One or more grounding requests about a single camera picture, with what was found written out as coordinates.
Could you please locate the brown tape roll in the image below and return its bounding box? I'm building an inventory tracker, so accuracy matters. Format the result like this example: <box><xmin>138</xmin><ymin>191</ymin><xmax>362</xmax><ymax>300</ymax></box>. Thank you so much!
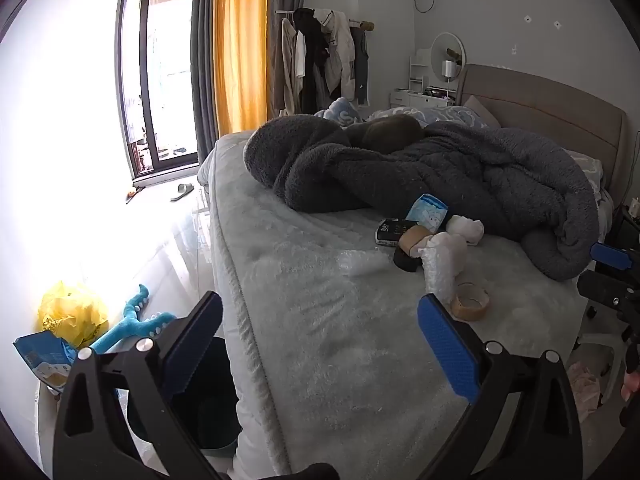
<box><xmin>402</xmin><ymin>225</ymin><xmax>436</xmax><ymax>256</ymax></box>

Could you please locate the white jacket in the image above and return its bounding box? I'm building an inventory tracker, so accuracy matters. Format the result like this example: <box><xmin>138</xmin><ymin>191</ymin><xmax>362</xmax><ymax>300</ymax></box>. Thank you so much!
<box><xmin>315</xmin><ymin>9</ymin><xmax>357</xmax><ymax>103</ymax></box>

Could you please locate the black curved plastic piece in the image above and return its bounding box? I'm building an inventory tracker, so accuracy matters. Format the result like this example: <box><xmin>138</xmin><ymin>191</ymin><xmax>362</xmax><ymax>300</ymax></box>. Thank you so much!
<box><xmin>393</xmin><ymin>245</ymin><xmax>426</xmax><ymax>273</ymax></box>

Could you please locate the grey pink pillow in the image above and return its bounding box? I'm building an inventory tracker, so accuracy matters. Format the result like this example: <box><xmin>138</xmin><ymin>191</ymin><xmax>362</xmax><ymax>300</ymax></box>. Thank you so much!
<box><xmin>462</xmin><ymin>94</ymin><xmax>502</xmax><ymax>127</ymax></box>

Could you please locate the dark grey garment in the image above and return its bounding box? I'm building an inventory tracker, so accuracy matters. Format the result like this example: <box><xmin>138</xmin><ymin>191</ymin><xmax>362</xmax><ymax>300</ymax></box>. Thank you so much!
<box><xmin>347</xmin><ymin>27</ymin><xmax>371</xmax><ymax>106</ymax></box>

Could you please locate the beige padded headboard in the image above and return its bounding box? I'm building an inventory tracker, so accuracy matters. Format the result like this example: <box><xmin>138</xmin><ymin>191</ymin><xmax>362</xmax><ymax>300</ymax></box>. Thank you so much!
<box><xmin>457</xmin><ymin>64</ymin><xmax>630</xmax><ymax>206</ymax></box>

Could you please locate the white clothes rail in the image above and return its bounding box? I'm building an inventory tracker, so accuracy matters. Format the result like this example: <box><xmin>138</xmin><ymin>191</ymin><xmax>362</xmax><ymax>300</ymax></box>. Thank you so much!
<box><xmin>276</xmin><ymin>9</ymin><xmax>376</xmax><ymax>28</ymax></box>

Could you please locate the beige tape core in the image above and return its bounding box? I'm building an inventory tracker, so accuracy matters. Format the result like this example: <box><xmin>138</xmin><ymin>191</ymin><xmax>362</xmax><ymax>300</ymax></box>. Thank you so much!
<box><xmin>451</xmin><ymin>282</ymin><xmax>491</xmax><ymax>320</ymax></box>

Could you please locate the yellow curtain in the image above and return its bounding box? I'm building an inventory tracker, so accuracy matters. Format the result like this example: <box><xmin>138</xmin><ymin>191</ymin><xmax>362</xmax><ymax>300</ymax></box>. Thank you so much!
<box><xmin>212</xmin><ymin>0</ymin><xmax>271</xmax><ymax>136</ymax></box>

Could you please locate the black coat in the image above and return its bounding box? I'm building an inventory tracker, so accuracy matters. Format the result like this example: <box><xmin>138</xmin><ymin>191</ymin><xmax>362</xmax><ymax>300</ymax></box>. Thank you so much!
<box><xmin>292</xmin><ymin>7</ymin><xmax>333</xmax><ymax>116</ymax></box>

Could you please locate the blue dinosaur plush toy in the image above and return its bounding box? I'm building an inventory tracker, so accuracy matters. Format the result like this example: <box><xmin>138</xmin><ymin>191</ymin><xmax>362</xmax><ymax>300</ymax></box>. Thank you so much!
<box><xmin>90</xmin><ymin>284</ymin><xmax>177</xmax><ymax>353</ymax></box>

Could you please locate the yellow plastic bag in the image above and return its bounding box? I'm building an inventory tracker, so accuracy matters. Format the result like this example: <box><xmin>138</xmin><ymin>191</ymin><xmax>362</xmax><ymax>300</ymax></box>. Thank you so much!
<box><xmin>39</xmin><ymin>281</ymin><xmax>108</xmax><ymax>348</ymax></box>

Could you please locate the blue tissue packet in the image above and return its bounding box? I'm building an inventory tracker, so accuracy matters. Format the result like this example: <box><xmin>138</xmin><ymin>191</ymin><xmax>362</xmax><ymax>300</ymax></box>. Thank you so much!
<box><xmin>405</xmin><ymin>193</ymin><xmax>448</xmax><ymax>233</ymax></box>

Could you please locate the brown plush pillow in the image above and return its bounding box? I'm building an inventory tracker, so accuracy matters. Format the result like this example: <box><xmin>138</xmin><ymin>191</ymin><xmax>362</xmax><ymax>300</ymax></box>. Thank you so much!
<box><xmin>347</xmin><ymin>114</ymin><xmax>423</xmax><ymax>153</ymax></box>

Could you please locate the white bubble wrap roll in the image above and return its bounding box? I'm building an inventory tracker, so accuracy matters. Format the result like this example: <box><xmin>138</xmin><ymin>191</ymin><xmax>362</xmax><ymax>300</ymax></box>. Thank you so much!
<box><xmin>417</xmin><ymin>232</ymin><xmax>471</xmax><ymax>306</ymax></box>

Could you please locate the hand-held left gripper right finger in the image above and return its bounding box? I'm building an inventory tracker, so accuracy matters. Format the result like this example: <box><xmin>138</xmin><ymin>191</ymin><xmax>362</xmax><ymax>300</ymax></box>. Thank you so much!
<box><xmin>417</xmin><ymin>293</ymin><xmax>583</xmax><ymax>480</ymax></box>

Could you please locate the pink cloth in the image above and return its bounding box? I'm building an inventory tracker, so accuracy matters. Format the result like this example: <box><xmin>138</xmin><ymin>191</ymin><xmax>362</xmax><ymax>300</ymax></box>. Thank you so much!
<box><xmin>567</xmin><ymin>360</ymin><xmax>601</xmax><ymax>416</ymax></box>

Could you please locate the clear bubble wrap sheet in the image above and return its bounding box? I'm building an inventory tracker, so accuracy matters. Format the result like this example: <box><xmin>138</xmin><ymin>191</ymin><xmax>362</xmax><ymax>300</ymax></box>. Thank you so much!
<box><xmin>337</xmin><ymin>250</ymin><xmax>393</xmax><ymax>281</ymax></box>

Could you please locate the white pillow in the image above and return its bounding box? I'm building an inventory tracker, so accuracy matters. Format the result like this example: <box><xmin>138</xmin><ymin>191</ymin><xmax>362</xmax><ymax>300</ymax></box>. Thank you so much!
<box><xmin>565</xmin><ymin>150</ymin><xmax>606</xmax><ymax>196</ymax></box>

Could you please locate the black framed sliding glass door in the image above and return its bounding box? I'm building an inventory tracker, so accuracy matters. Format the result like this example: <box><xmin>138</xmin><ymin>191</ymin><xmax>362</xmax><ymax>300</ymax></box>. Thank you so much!
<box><xmin>114</xmin><ymin>0</ymin><xmax>201</xmax><ymax>181</ymax></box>

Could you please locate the black packet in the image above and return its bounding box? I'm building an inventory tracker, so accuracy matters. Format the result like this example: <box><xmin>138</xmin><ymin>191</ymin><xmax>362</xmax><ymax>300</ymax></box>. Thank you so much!
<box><xmin>375</xmin><ymin>217</ymin><xmax>418</xmax><ymax>247</ymax></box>

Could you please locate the blue paper packet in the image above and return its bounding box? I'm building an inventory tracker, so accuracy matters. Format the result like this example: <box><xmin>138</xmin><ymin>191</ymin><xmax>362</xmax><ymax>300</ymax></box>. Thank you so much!
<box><xmin>12</xmin><ymin>331</ymin><xmax>78</xmax><ymax>388</ymax></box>

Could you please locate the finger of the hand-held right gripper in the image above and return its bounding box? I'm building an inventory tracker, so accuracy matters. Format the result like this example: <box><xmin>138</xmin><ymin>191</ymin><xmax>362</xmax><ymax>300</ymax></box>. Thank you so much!
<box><xmin>576</xmin><ymin>271</ymin><xmax>628</xmax><ymax>312</ymax></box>
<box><xmin>590</xmin><ymin>242</ymin><xmax>634</xmax><ymax>272</ymax></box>

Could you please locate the dark grey fleece blanket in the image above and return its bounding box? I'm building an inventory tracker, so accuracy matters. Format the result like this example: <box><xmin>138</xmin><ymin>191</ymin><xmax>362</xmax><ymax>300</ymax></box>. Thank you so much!
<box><xmin>244</xmin><ymin>114</ymin><xmax>601</xmax><ymax>281</ymax></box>

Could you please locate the white vanity table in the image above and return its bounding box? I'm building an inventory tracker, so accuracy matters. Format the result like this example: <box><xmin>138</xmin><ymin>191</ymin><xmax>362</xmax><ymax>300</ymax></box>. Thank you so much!
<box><xmin>391</xmin><ymin>49</ymin><xmax>458</xmax><ymax>108</ymax></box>

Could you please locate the dark trash bin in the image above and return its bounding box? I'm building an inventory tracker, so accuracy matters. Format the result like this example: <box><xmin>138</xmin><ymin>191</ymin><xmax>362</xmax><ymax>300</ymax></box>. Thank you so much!
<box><xmin>127</xmin><ymin>336</ymin><xmax>242</xmax><ymax>461</ymax></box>

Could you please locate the blue white patterned duvet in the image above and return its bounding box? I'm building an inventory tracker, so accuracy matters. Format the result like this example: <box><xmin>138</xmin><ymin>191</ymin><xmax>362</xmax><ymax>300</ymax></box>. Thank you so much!
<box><xmin>372</xmin><ymin>104</ymin><xmax>501</xmax><ymax>128</ymax></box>

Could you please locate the round white mirror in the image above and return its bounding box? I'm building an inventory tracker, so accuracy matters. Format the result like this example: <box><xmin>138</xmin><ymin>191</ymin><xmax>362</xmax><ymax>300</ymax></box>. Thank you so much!
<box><xmin>431</xmin><ymin>32</ymin><xmax>467</xmax><ymax>81</ymax></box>

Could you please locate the white tissue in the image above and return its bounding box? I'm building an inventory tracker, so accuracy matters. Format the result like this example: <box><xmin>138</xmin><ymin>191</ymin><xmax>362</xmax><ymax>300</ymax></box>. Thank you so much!
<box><xmin>446</xmin><ymin>215</ymin><xmax>485</xmax><ymax>247</ymax></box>

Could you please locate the beige robe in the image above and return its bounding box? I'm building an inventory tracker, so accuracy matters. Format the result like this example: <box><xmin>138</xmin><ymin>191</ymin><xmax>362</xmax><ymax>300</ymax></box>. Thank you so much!
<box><xmin>280</xmin><ymin>17</ymin><xmax>301</xmax><ymax>113</ymax></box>

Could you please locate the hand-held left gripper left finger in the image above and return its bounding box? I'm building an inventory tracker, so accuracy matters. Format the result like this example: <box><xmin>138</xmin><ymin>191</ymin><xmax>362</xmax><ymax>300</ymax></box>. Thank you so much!
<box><xmin>52</xmin><ymin>290</ymin><xmax>223</xmax><ymax>480</ymax></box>

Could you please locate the bed with grey sheet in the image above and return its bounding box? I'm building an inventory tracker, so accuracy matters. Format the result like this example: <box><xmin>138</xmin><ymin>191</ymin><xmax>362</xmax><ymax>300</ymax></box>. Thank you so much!
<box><xmin>197</xmin><ymin>130</ymin><xmax>631</xmax><ymax>480</ymax></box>

